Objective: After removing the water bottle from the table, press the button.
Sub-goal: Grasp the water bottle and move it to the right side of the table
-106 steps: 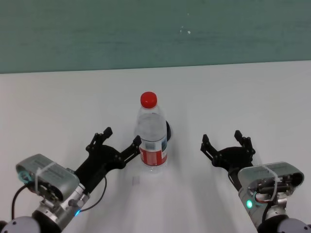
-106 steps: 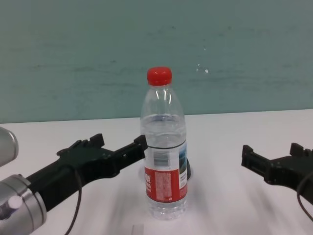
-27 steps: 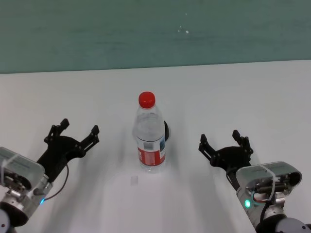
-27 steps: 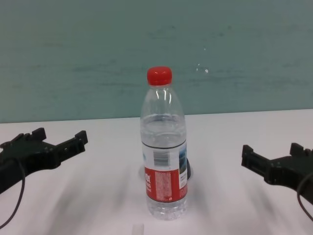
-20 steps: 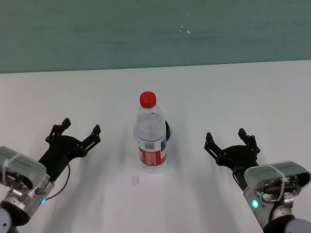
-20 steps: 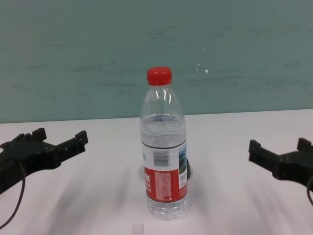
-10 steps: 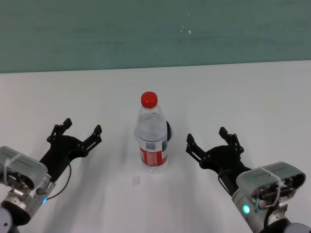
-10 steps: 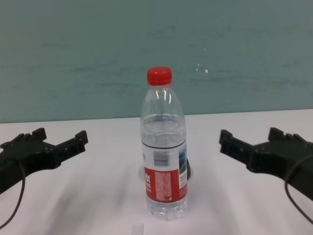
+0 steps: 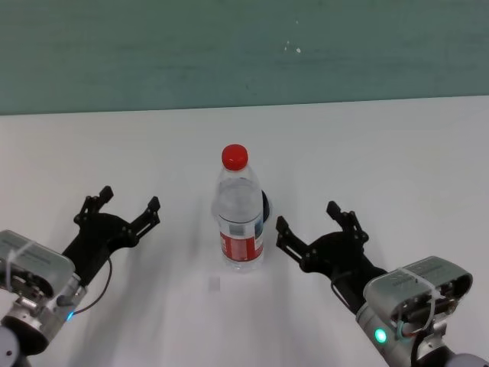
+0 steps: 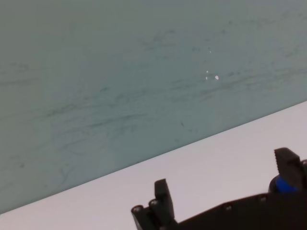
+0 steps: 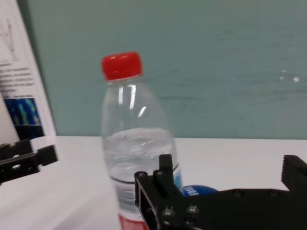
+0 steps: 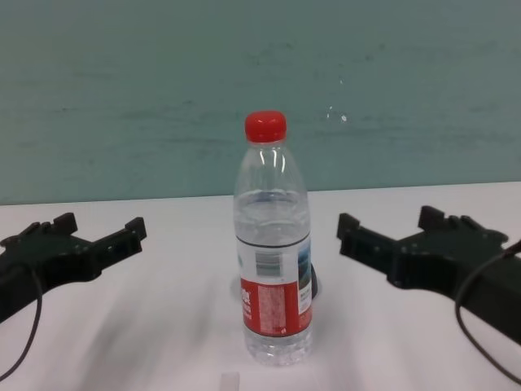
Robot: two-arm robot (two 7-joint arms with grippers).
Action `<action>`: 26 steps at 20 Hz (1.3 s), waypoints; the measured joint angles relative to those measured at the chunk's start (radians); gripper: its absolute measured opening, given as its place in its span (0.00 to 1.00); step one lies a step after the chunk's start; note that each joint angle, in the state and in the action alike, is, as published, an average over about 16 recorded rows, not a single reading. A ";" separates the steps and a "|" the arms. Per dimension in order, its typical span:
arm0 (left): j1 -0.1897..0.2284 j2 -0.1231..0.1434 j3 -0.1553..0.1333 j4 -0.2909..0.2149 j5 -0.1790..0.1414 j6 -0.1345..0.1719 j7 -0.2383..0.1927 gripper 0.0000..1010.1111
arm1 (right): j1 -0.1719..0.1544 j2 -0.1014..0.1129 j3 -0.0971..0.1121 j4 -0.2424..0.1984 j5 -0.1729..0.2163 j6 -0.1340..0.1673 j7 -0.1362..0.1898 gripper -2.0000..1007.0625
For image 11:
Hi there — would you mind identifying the clear water bottle red cap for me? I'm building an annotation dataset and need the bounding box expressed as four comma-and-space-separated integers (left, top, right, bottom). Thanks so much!
100, 51, 184, 230

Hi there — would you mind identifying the white printed poster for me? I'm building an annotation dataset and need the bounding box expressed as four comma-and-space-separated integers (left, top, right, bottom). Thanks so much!
0, 0, 57, 142

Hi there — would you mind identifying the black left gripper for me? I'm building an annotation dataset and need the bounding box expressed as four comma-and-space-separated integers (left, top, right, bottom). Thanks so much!
0, 138, 59, 185

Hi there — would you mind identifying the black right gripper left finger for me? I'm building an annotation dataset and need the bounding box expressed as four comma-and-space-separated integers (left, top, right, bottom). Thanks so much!
153, 154, 186, 199

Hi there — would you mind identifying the blue button black base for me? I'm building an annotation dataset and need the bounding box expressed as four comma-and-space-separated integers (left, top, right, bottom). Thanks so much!
182, 184, 219, 197

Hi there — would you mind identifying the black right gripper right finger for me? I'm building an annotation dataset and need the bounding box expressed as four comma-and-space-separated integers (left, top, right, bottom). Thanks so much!
279, 155, 307, 192

